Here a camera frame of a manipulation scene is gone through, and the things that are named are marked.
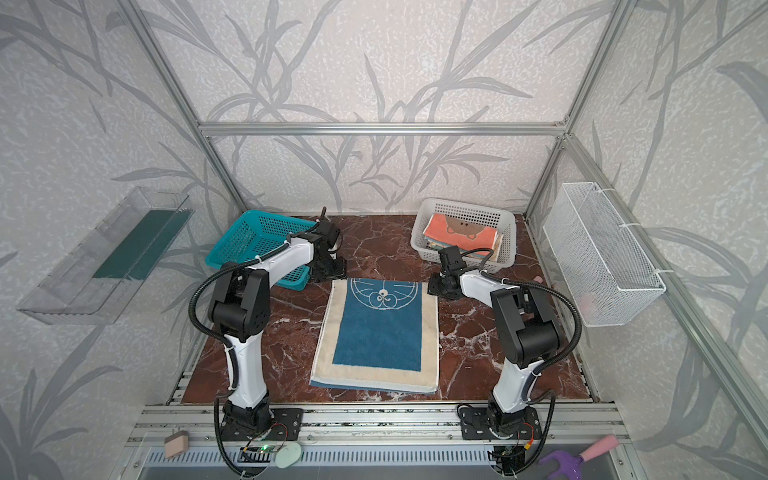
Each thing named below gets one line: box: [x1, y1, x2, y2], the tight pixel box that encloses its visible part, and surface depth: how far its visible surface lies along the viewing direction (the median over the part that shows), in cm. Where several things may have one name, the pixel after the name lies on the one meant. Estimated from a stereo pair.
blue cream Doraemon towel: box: [309, 278, 440, 395], surface depth 89 cm
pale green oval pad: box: [275, 441, 302, 469], surface depth 70 cm
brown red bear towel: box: [423, 213, 498, 255], surface depth 111 cm
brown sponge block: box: [164, 430, 189, 459], surface depth 72 cm
